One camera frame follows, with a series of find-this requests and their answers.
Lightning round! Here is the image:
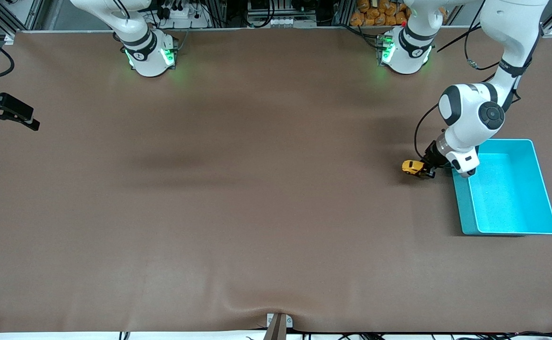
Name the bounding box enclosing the yellow beetle toy car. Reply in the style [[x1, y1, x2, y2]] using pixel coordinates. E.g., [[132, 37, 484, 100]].
[[402, 160, 427, 177]]

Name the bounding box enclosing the turquoise plastic bin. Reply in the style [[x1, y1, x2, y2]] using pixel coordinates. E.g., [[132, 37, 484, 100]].
[[451, 138, 552, 236]]

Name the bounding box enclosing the brown table mat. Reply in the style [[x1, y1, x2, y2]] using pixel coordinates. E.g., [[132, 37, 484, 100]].
[[0, 26, 552, 333]]

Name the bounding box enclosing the white power strip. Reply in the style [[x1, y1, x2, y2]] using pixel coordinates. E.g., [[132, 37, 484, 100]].
[[161, 0, 211, 29]]

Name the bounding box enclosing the white connector strip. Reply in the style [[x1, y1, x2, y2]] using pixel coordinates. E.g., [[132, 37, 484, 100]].
[[247, 16, 318, 29]]

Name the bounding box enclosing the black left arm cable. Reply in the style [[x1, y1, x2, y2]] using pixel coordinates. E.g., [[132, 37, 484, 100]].
[[414, 0, 501, 161]]

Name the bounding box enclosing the metal table clamp bracket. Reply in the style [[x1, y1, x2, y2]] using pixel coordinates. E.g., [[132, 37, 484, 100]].
[[266, 313, 294, 340]]

